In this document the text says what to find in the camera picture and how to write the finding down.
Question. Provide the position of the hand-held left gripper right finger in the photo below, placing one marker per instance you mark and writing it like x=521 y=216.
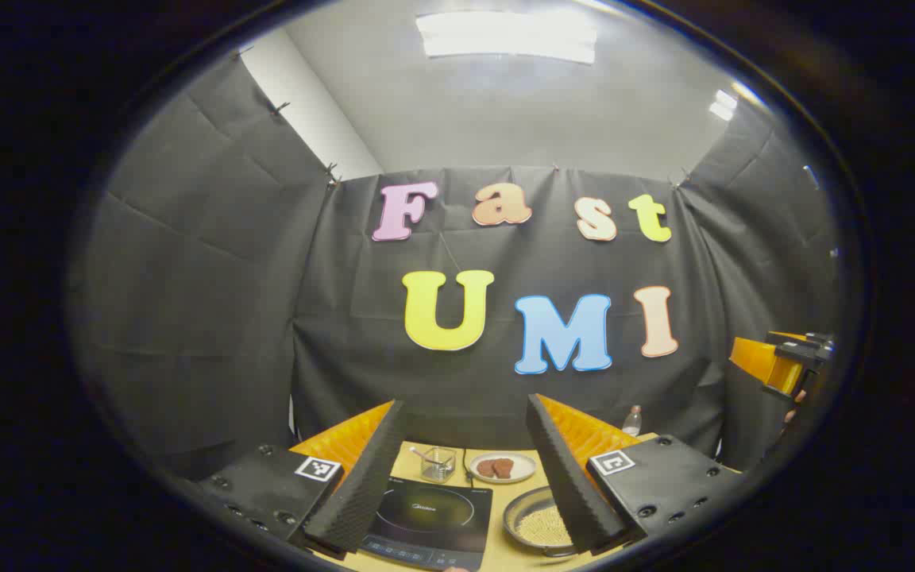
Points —
x=569 y=485

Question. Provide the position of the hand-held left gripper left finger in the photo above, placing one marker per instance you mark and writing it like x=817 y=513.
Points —
x=362 y=485

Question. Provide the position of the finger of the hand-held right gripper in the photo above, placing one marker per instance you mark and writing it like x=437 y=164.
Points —
x=763 y=361

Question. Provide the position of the black induction cooktop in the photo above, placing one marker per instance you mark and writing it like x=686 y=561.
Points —
x=426 y=520

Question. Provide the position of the white oval plate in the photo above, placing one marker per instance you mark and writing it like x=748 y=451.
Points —
x=525 y=469

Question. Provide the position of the pile of soybeans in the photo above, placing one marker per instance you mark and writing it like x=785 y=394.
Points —
x=541 y=526

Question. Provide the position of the red meat slices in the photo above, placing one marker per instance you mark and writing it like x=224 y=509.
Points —
x=496 y=468

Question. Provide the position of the clear water bottle red label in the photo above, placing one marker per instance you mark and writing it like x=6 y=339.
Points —
x=632 y=423

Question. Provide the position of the black backdrop cloth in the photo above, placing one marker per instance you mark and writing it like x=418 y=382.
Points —
x=211 y=302

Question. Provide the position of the small ceiling light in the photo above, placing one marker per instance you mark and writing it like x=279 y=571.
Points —
x=722 y=105

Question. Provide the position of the large ceiling light panel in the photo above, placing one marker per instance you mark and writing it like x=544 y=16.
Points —
x=505 y=36

